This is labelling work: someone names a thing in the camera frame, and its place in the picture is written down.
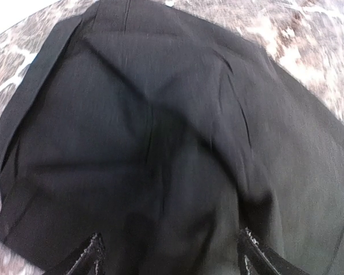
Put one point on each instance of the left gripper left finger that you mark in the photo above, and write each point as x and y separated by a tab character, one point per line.
88	258

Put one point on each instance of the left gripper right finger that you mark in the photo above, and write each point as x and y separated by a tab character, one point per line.
255	257

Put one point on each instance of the black long sleeve shirt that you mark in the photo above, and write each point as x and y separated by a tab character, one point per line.
167	135

